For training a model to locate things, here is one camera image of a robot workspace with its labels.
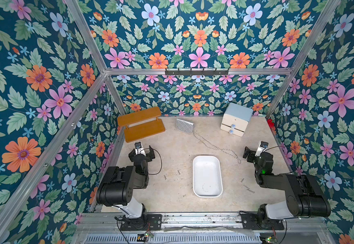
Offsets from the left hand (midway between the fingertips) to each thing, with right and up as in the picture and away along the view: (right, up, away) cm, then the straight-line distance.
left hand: (142, 146), depth 92 cm
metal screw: (+15, -19, -3) cm, 24 cm away
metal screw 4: (+62, -23, -6) cm, 66 cm away
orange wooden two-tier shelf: (-7, +14, +23) cm, 28 cm away
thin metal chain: (+41, 0, +13) cm, 43 cm away
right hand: (+69, -1, 0) cm, 69 cm away
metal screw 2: (+23, -17, -1) cm, 28 cm away
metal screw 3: (+60, -20, -3) cm, 63 cm away
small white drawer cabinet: (+60, +17, +9) cm, 63 cm away
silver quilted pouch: (+25, +13, +15) cm, 32 cm away
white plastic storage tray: (+39, -19, -5) cm, 44 cm away
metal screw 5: (+63, -24, -7) cm, 68 cm away
